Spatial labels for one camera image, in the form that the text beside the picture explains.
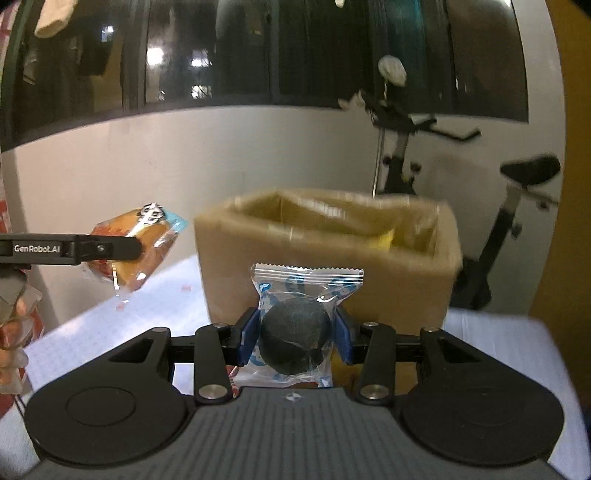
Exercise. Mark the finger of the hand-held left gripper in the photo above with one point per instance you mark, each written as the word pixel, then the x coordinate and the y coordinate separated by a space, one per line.
pixel 111 250

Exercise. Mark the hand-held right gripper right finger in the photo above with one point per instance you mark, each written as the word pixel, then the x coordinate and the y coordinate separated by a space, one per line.
pixel 345 337

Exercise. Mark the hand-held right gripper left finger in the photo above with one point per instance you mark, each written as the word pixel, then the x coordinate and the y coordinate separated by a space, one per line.
pixel 249 334

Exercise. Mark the black ball snack packet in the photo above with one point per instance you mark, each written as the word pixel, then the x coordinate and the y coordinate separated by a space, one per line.
pixel 295 341

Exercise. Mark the orange bread packet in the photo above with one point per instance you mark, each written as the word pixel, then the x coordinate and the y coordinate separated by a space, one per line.
pixel 154 230

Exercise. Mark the lined cardboard box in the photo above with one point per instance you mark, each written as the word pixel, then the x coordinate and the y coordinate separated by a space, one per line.
pixel 392 295

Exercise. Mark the yellow snack packet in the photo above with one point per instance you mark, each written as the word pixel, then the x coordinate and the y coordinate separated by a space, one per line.
pixel 384 237

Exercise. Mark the person's left hand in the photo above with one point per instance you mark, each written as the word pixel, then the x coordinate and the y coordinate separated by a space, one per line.
pixel 14 332

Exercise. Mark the checkered table cloth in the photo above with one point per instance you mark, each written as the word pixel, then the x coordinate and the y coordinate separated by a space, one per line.
pixel 138 314

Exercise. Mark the thin metal pole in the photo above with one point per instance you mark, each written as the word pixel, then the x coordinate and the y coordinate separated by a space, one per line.
pixel 377 161

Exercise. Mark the black exercise bike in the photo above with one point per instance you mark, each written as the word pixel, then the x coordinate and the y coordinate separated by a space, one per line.
pixel 496 240

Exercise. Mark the beige hanging towel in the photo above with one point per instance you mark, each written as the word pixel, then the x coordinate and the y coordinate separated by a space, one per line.
pixel 53 18

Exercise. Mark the wooden door panel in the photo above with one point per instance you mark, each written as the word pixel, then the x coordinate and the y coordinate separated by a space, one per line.
pixel 570 230

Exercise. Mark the dark framed window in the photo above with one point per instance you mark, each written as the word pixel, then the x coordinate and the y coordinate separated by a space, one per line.
pixel 277 46

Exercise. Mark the white bag on pole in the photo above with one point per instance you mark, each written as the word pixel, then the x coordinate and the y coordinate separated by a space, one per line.
pixel 391 70

